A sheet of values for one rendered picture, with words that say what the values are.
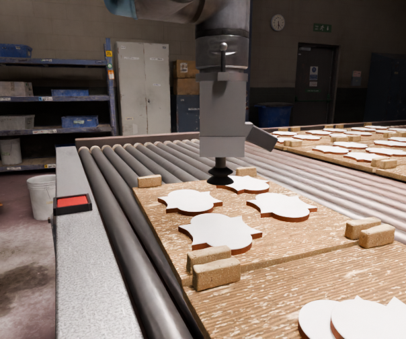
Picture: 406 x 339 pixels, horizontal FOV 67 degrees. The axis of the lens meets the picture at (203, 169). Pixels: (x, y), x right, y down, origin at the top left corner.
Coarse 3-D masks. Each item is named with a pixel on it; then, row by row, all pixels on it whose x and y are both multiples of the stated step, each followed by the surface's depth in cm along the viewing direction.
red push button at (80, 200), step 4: (80, 196) 71; (84, 196) 71; (60, 200) 68; (64, 200) 68; (68, 200) 68; (72, 200) 68; (76, 200) 68; (80, 200) 68; (84, 200) 68; (60, 204) 66; (64, 204) 66; (68, 204) 66; (72, 204) 66
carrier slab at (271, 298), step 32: (320, 256) 44; (352, 256) 44; (384, 256) 44; (192, 288) 37; (224, 288) 37; (256, 288) 37; (288, 288) 37; (320, 288) 37; (352, 288) 37; (384, 288) 37; (224, 320) 32; (256, 320) 32; (288, 320) 32
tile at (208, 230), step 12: (204, 216) 55; (216, 216) 55; (180, 228) 51; (192, 228) 50; (204, 228) 50; (216, 228) 50; (228, 228) 50; (240, 228) 50; (252, 228) 50; (192, 240) 48; (204, 240) 46; (216, 240) 46; (228, 240) 46; (240, 240) 46; (240, 252) 44
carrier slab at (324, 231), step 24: (144, 192) 72; (168, 192) 72; (216, 192) 72; (288, 192) 72; (168, 216) 58; (240, 216) 58; (312, 216) 58; (336, 216) 58; (168, 240) 49; (264, 240) 49; (288, 240) 49; (312, 240) 49; (336, 240) 49; (264, 264) 43
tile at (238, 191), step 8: (232, 176) 81; (248, 176) 81; (232, 184) 74; (240, 184) 74; (248, 184) 74; (256, 184) 74; (264, 184) 74; (240, 192) 71; (248, 192) 71; (256, 192) 71; (264, 192) 71
